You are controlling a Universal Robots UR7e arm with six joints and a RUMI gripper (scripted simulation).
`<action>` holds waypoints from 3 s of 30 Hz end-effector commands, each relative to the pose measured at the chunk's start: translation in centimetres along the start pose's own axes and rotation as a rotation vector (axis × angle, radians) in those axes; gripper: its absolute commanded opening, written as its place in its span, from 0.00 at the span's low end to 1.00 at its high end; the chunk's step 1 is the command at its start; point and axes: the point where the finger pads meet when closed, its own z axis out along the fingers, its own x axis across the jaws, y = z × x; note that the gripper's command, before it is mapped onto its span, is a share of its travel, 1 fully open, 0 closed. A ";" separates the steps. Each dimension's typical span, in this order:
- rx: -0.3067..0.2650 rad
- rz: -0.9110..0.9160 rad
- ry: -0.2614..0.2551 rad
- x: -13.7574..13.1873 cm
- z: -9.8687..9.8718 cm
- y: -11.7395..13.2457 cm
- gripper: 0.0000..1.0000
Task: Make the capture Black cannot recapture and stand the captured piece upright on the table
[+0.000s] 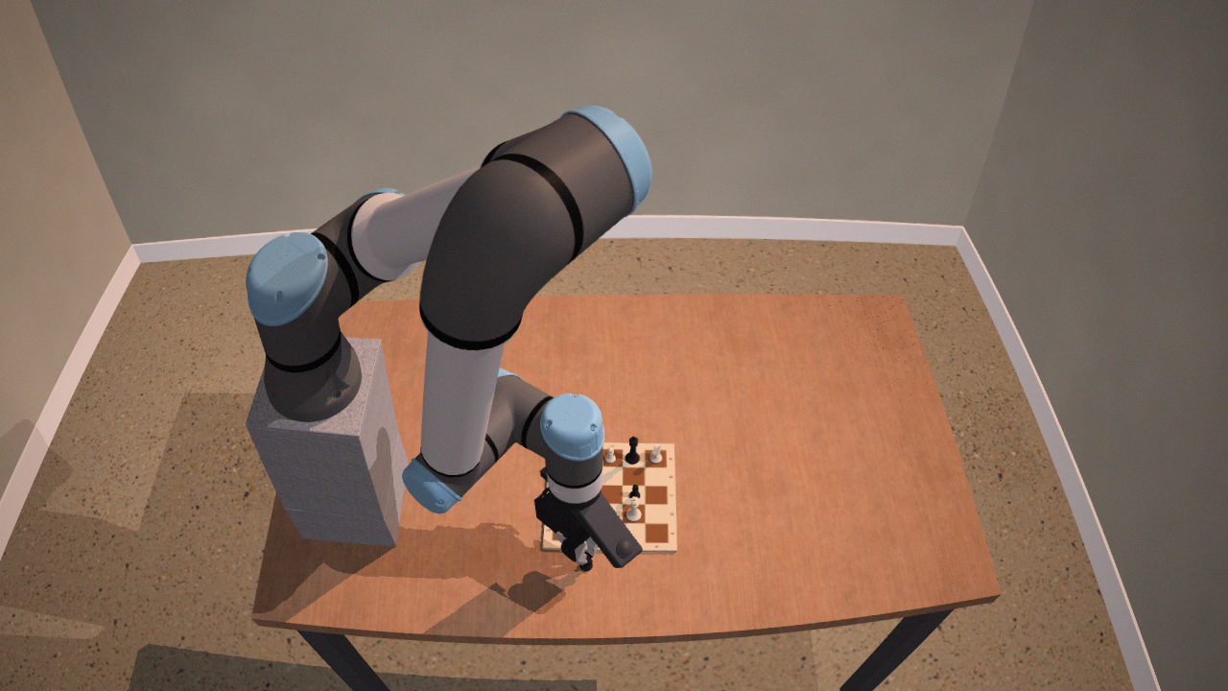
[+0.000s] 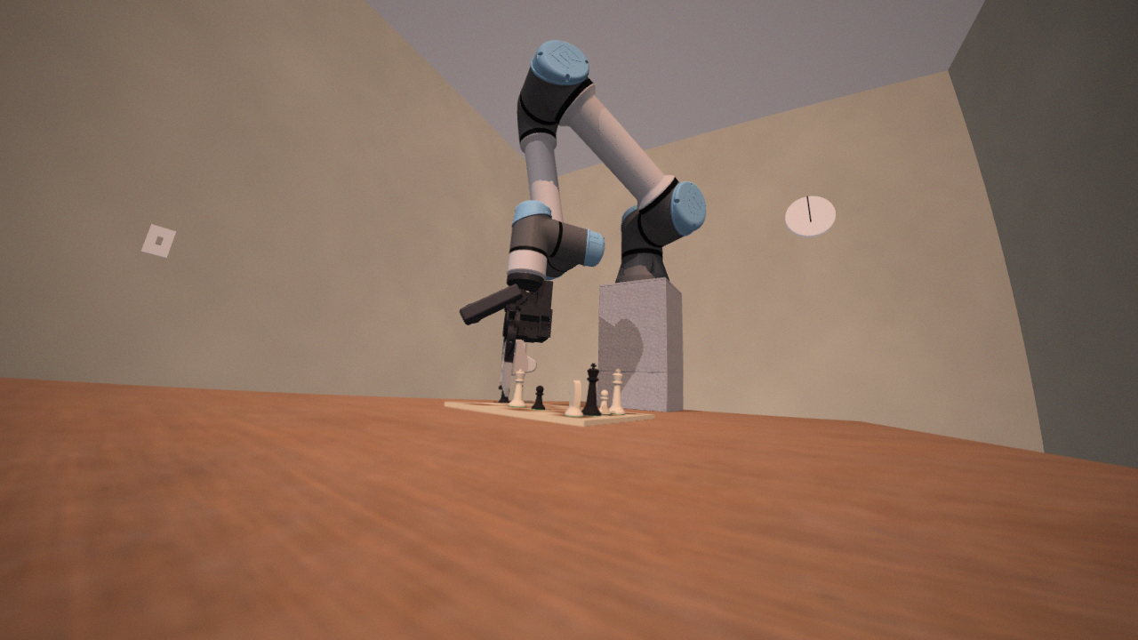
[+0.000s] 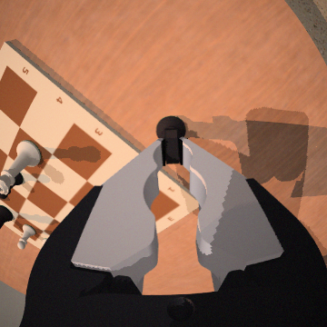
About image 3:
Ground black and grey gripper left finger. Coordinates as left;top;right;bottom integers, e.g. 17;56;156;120
19;138;165;327

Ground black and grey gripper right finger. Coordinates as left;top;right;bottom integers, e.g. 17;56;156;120
178;137;327;322

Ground white pawn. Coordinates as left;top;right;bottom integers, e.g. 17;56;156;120
17;224;35;250

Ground chessboard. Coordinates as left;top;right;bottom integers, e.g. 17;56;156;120
0;41;199;249

